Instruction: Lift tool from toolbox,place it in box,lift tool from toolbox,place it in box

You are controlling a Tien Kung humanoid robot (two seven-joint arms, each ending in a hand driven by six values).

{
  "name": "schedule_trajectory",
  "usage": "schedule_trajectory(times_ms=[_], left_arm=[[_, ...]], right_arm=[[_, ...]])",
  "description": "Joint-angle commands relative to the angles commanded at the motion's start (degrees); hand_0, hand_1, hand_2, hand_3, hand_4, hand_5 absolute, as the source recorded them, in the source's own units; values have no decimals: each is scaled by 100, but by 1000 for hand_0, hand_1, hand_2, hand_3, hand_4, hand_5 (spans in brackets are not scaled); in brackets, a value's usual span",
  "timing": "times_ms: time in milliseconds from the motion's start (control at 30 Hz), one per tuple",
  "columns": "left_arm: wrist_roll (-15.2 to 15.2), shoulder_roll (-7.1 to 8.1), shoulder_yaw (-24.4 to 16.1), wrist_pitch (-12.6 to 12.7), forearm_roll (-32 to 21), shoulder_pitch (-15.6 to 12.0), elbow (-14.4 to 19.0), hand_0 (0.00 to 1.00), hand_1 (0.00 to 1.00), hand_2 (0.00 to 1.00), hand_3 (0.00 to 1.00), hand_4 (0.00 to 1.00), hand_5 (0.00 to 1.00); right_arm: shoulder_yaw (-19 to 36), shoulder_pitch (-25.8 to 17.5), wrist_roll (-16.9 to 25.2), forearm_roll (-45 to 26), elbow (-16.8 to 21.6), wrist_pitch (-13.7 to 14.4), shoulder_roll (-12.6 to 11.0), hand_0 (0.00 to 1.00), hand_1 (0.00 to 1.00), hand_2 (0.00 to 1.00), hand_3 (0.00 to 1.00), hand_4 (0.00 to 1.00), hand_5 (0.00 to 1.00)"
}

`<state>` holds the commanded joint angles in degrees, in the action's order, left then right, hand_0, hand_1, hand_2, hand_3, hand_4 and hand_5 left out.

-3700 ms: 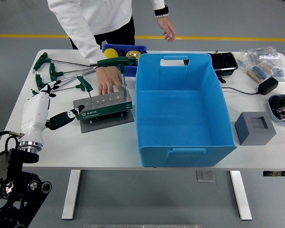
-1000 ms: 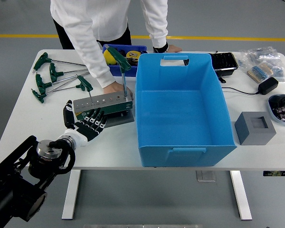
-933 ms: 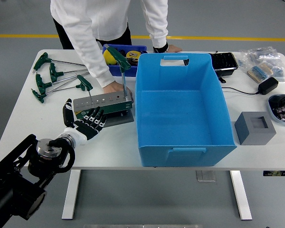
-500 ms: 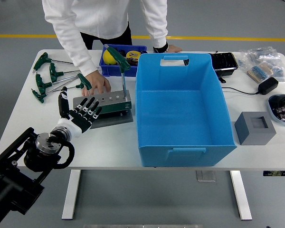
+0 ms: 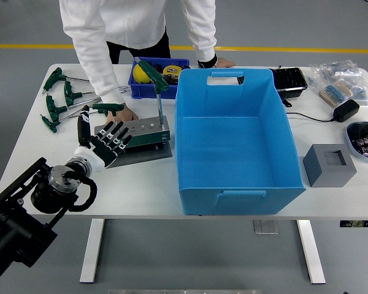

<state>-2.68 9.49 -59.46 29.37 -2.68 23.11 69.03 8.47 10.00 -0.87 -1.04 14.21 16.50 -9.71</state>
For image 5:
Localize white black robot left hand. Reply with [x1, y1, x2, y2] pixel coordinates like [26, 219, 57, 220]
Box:
[73, 105, 133, 173]

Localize person's left hand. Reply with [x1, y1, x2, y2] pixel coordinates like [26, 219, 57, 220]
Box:
[214, 57, 236, 69]

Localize person's right hand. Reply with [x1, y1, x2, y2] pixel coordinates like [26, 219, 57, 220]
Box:
[106, 102, 139, 124]

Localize green grey wrench holder stand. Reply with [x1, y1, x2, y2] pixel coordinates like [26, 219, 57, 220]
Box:
[93, 116, 175, 169]

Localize large green T-handle hex wrench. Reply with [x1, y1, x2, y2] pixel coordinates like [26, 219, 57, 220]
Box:
[133, 57, 170, 126]

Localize large light blue folding box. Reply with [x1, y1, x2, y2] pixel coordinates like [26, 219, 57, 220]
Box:
[174, 68, 307, 217]

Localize black wristwatch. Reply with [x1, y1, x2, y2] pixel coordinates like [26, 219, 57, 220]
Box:
[197, 55, 218, 70]

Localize small dark blue bin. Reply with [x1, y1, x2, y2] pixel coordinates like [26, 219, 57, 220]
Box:
[128, 56, 191, 100]

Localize yellow ball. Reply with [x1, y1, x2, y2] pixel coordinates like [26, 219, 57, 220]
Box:
[132, 63, 151, 84]

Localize yellow tape measure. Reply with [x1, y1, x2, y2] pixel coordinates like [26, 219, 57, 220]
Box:
[163, 64, 185, 77]

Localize dark assorted small parts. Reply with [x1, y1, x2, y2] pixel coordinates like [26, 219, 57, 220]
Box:
[151, 62, 186, 86]

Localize black plastic cell tray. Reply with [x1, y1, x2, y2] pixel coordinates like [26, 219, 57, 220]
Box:
[269, 67, 309, 100]

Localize person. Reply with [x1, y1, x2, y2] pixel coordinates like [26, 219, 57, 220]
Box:
[58, 0, 236, 124]

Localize white table leg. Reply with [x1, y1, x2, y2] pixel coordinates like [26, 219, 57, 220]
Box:
[79, 219, 105, 284]
[296, 219, 327, 285]

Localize blue resistor tape bundle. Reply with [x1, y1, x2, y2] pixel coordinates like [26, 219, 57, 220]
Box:
[318, 81, 353, 107]

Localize clear plastic parts bags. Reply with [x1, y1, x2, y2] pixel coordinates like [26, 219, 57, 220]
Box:
[306, 59, 368, 108]

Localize black power adapter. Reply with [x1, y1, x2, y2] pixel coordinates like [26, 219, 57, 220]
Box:
[332, 99, 361, 123]

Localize grey block with square recess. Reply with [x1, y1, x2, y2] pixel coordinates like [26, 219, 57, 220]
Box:
[302, 143, 358, 188]

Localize pale blue bowl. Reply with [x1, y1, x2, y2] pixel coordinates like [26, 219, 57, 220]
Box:
[345, 121, 368, 160]

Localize electronic components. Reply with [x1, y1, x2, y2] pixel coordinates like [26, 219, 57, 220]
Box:
[351, 122, 368, 157]

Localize grey metal floor plate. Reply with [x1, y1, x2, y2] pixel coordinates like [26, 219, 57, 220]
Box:
[253, 219, 279, 235]

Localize black table control panel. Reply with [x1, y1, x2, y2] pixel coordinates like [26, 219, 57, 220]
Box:
[339, 220, 368, 228]

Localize black adapter cable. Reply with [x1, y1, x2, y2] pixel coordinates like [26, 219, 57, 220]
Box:
[285, 111, 337, 123]

